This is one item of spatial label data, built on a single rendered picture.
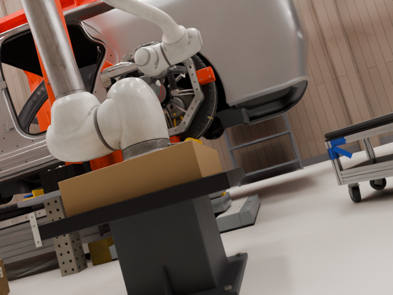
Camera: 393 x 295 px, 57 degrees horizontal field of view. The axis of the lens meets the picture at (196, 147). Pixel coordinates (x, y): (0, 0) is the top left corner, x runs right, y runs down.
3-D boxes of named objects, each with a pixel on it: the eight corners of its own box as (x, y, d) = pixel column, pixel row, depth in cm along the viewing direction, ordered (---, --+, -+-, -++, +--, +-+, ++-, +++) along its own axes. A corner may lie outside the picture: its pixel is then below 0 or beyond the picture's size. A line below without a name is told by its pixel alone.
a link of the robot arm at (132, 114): (159, 136, 103) (139, 64, 106) (104, 154, 107) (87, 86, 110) (178, 140, 118) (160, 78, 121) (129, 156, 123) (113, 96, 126)
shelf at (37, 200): (102, 184, 204) (101, 179, 205) (87, 187, 188) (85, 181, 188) (37, 203, 213) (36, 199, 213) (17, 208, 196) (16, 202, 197)
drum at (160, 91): (171, 101, 213) (164, 79, 214) (159, 95, 192) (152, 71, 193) (148, 109, 215) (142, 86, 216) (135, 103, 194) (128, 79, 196)
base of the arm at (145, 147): (180, 148, 100) (174, 130, 100) (110, 171, 105) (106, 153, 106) (197, 152, 117) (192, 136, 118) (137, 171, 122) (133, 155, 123)
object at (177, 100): (202, 120, 265) (186, 80, 268) (200, 119, 257) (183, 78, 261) (163, 136, 271) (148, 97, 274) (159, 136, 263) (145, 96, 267)
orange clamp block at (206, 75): (201, 85, 210) (216, 80, 208) (198, 82, 202) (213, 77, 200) (197, 74, 210) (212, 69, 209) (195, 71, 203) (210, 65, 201)
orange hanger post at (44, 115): (75, 199, 532) (35, 43, 553) (67, 200, 513) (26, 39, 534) (64, 202, 536) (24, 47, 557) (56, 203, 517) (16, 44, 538)
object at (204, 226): (264, 302, 79) (225, 170, 82) (65, 345, 89) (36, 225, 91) (267, 247, 128) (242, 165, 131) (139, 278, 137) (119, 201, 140)
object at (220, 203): (232, 203, 235) (228, 189, 236) (225, 212, 200) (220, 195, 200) (162, 223, 245) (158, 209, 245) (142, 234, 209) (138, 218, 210)
